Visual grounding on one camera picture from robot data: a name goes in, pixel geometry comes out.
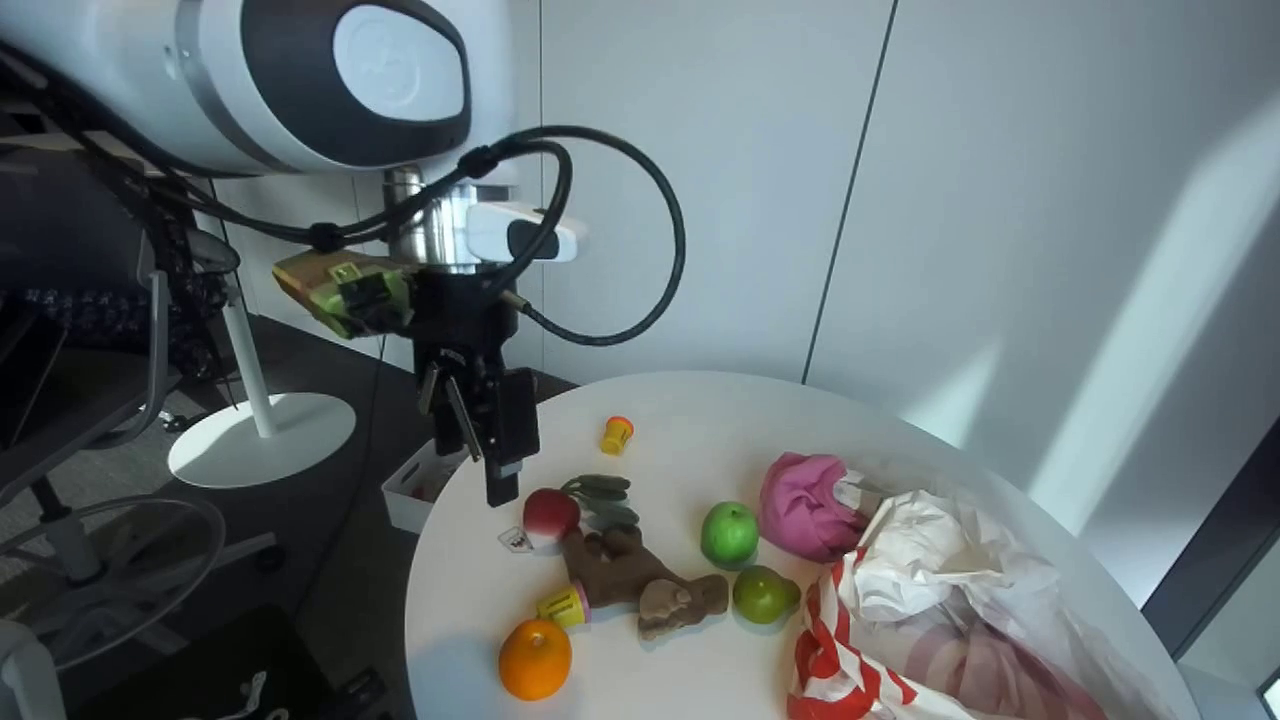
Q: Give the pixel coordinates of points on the orange fruit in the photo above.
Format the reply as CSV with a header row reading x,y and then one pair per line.
x,y
535,657

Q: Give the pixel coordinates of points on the green apple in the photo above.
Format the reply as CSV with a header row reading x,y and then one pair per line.
x,y
731,532

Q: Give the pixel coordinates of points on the brown plush toy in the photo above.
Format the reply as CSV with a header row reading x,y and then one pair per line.
x,y
620,573

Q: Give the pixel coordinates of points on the white plastic object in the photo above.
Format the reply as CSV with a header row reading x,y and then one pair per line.
x,y
25,681

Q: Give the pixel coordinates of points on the clear plastic bag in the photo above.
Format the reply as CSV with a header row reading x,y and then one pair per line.
x,y
933,585

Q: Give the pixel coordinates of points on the green avocado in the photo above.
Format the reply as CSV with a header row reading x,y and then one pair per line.
x,y
767,592

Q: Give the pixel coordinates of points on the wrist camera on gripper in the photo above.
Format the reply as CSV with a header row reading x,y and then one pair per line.
x,y
340,289

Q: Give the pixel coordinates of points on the pink cloth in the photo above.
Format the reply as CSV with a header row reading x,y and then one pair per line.
x,y
810,507

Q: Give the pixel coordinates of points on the orange ball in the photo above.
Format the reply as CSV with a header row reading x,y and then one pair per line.
x,y
618,434

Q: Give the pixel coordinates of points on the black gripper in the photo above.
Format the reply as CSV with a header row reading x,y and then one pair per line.
x,y
465,334

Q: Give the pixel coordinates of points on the dark green toy leaf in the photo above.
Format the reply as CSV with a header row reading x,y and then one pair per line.
x,y
601,492

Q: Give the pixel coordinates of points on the white pedestal side table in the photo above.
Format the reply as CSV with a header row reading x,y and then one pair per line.
x,y
260,434

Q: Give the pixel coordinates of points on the red white radish toy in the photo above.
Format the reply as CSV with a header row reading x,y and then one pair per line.
x,y
548,519

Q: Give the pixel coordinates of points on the small white box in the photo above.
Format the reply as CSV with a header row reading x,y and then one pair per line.
x,y
419,484

